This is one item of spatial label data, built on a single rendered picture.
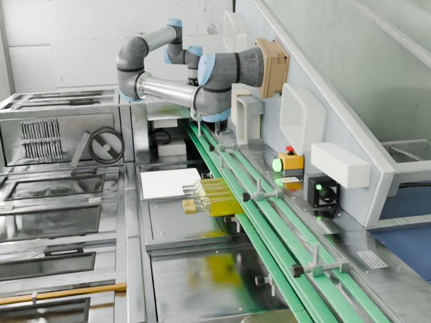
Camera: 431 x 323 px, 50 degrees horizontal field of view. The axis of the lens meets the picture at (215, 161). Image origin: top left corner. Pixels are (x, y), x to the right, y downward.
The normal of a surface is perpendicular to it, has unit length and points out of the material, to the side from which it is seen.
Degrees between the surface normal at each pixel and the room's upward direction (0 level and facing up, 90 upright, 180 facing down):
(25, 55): 90
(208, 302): 90
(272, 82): 90
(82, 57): 90
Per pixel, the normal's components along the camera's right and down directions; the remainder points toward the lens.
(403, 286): -0.03, -0.96
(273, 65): 0.18, 0.60
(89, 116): 0.18, 0.29
